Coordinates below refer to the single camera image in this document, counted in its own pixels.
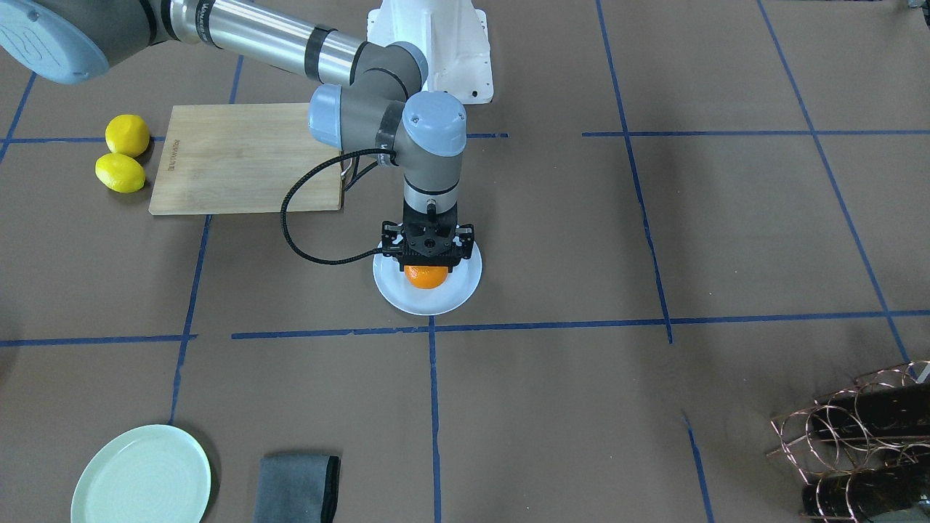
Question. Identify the dark wine bottle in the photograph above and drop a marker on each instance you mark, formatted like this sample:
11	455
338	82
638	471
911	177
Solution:
892	494
893	415

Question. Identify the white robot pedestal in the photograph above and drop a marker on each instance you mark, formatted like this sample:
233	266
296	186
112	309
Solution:
453	37

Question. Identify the orange mandarin fruit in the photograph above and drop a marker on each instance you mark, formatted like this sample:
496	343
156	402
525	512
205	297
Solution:
426	277

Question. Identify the light blue plate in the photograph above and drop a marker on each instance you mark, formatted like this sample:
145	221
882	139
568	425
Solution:
455	291

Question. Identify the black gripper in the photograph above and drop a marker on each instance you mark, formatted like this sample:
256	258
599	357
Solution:
389	238

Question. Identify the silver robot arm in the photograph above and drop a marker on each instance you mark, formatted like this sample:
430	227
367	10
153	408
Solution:
370	100

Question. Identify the yellow lemon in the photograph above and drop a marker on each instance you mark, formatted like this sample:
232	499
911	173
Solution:
127	134
120	173

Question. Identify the folded grey cloth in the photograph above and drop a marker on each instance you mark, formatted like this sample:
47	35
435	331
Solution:
297	487

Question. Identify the copper wire bottle rack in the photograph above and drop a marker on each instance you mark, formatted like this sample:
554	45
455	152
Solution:
861	453

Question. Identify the light green plate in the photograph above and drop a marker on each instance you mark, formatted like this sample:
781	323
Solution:
153	473

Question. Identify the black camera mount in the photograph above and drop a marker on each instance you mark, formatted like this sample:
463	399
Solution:
429	239

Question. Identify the wooden cutting board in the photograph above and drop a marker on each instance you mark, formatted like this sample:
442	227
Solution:
233	158

